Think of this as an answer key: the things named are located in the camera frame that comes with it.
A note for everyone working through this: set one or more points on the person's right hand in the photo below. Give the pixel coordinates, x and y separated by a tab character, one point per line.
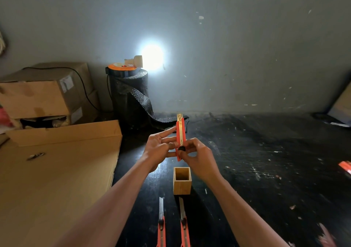
201	160

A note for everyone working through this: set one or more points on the person's left hand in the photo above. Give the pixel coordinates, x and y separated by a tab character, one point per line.
155	148

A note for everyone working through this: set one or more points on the person's left middle finger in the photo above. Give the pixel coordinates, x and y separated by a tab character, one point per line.
169	140

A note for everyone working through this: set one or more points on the person's right thumb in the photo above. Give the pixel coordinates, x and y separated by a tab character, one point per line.
184	156

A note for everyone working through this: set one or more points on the orange utility knife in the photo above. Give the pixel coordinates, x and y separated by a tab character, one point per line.
161	225
180	135
184	225

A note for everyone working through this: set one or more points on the person's right forearm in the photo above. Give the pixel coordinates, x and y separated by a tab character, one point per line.
244	216

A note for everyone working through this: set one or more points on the person's left forearm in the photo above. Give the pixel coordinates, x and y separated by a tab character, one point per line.
107	211

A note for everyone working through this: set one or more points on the square wooden holder box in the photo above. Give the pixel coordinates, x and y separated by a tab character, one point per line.
182	180

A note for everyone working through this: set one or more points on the black bubble wrap roll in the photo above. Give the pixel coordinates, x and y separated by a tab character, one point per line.
134	98

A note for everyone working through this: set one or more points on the bright white lamp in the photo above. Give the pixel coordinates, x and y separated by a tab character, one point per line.
149	57

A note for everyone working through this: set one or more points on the large flat cardboard sheet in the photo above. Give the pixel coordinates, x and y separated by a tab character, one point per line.
54	183

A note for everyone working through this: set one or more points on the brown cardboard box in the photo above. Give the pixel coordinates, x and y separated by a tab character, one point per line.
46	90

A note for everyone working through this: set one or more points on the small metal clip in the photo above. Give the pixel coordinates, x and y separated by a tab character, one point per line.
35	156

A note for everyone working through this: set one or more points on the orange plastic piece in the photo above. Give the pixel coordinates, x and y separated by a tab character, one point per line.
345	166

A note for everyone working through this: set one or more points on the leaning cardboard piece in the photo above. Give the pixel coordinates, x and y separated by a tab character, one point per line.
341	108

